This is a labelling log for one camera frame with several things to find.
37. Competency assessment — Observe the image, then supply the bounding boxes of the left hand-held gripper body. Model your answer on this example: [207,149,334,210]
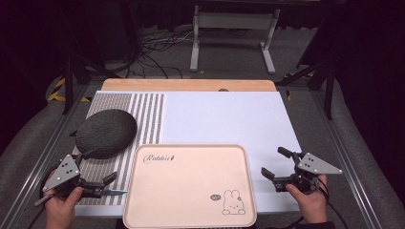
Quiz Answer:
[33,154,107,208]

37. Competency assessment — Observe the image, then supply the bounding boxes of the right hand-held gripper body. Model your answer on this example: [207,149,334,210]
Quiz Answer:
[273,151,344,194]

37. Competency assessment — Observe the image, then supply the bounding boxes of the person's left hand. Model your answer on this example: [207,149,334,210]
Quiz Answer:
[43,171,85,229]

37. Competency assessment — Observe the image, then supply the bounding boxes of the person's right hand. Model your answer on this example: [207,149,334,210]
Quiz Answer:
[285,174,330,225]

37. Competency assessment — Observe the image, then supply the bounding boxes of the small metal knife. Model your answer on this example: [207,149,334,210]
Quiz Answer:
[102,189,129,197]

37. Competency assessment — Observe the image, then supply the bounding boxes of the dark grey round cushion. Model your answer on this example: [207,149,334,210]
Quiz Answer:
[75,109,139,160]

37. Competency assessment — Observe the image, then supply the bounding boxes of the yellow and black floor tape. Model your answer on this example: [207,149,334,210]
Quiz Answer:
[284,71,316,102]
[47,77,93,104]

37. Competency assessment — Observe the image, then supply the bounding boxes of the black tripod stand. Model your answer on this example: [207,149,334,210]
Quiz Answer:
[60,30,123,116]
[276,47,339,121]

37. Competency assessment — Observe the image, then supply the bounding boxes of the white mat with grey stripes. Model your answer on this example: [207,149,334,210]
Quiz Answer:
[72,90,302,218]

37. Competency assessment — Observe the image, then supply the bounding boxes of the pink tray with rabbit print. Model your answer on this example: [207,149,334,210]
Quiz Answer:
[122,143,258,229]

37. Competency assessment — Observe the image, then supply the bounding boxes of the wooden table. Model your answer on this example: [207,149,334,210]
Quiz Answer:
[100,78,278,94]

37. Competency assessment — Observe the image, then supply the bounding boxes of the grey metal stand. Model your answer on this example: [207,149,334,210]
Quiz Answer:
[189,5,282,76]

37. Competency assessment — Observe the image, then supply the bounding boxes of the aluminium rail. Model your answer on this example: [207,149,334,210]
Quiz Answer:
[309,90,380,229]
[0,85,94,229]

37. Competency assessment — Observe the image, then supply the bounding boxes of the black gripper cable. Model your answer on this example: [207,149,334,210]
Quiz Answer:
[27,187,53,229]
[317,177,350,229]

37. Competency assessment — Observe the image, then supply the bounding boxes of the bundle of floor cables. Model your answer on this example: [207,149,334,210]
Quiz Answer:
[125,27,196,79]

